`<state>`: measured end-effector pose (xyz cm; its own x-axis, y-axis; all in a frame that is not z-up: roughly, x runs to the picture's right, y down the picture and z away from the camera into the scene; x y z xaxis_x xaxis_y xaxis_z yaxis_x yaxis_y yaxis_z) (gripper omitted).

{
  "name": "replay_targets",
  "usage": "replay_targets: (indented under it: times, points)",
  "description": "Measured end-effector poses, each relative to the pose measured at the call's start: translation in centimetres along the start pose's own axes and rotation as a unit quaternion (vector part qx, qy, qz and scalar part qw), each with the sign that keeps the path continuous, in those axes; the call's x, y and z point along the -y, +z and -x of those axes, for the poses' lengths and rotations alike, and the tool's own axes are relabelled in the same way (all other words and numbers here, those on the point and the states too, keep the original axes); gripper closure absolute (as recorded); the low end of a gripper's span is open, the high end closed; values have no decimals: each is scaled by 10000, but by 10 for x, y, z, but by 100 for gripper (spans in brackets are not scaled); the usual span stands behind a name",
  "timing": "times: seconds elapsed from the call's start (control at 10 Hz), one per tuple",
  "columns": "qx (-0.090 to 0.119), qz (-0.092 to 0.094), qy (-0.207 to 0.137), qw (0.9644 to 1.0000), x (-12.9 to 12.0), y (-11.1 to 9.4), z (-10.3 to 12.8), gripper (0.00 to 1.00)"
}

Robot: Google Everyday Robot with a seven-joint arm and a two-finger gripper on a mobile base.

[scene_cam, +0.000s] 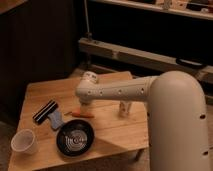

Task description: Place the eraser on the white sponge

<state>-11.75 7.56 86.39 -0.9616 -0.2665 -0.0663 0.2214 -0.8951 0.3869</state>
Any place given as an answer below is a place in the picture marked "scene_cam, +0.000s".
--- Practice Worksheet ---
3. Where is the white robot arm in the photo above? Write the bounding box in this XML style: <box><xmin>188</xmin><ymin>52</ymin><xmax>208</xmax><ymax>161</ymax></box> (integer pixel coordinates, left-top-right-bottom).
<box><xmin>76</xmin><ymin>71</ymin><xmax>211</xmax><ymax>171</ymax></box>

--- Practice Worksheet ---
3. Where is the orange carrot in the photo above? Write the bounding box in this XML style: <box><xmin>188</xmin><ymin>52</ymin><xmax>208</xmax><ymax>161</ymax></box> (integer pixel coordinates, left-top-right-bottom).
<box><xmin>64</xmin><ymin>111</ymin><xmax>94</xmax><ymax>118</ymax></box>

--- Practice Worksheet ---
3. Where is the black round plate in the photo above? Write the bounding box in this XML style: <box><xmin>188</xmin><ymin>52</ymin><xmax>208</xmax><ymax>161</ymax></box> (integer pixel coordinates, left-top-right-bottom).
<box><xmin>56</xmin><ymin>119</ymin><xmax>95</xmax><ymax>157</ymax></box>

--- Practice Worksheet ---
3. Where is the small white bottle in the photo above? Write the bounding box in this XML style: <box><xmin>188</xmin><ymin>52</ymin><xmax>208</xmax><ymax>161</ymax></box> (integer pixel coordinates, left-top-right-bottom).
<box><xmin>119</xmin><ymin>101</ymin><xmax>132</xmax><ymax>117</ymax></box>

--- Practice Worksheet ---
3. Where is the long grey case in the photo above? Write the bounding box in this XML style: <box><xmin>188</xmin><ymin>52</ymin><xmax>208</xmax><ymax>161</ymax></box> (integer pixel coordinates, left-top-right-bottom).
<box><xmin>78</xmin><ymin>38</ymin><xmax>213</xmax><ymax>84</ymax></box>

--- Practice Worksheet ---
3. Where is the white paper cup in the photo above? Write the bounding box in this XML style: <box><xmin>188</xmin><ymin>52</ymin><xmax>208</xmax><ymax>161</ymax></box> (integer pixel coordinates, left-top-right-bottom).
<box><xmin>11</xmin><ymin>129</ymin><xmax>38</xmax><ymax>155</ymax></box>

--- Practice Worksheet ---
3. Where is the metal pole stand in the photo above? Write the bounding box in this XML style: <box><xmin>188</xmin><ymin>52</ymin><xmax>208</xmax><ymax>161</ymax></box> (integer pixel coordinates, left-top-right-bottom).
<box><xmin>83</xmin><ymin>0</ymin><xmax>93</xmax><ymax>41</ymax></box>

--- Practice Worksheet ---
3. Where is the background shelf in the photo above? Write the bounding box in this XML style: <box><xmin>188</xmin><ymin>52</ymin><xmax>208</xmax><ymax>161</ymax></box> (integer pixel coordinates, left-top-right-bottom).
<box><xmin>89</xmin><ymin>0</ymin><xmax>213</xmax><ymax>21</ymax></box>

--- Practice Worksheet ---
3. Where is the black case handle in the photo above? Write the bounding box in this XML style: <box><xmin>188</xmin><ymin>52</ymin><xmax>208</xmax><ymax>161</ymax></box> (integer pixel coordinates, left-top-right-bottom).
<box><xmin>175</xmin><ymin>58</ymin><xmax>207</xmax><ymax>69</ymax></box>

